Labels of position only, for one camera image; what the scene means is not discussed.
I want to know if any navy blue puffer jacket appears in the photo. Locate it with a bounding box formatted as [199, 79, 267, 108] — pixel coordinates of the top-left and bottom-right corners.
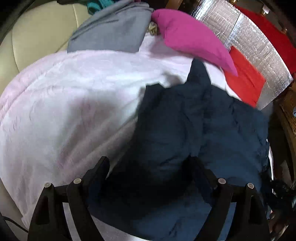
[89, 59, 269, 240]

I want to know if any white embossed bedspread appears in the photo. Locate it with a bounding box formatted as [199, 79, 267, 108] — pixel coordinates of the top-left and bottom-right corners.
[0, 31, 275, 241]

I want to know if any red pillow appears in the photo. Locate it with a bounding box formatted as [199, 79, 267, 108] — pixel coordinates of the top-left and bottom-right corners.
[224, 46, 265, 108]

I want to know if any red blanket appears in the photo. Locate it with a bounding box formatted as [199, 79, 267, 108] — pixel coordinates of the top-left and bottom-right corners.
[235, 6, 295, 75]

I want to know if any cream leather sofa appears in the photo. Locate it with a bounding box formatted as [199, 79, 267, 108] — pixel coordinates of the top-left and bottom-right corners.
[1, 1, 90, 91]

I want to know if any silver foil insulation sheet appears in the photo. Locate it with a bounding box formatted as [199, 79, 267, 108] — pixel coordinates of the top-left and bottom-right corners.
[191, 0, 293, 109]

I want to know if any magenta pillow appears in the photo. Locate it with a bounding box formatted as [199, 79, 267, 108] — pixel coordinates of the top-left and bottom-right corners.
[152, 9, 238, 76]

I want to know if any grey coat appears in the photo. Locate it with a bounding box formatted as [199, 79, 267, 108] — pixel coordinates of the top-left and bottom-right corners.
[67, 1, 154, 53]

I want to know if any teal garment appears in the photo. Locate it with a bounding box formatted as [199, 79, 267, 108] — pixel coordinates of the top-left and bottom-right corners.
[86, 0, 114, 15]

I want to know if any black cable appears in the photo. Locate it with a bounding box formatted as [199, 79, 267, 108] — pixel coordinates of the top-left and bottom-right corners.
[2, 216, 28, 233]

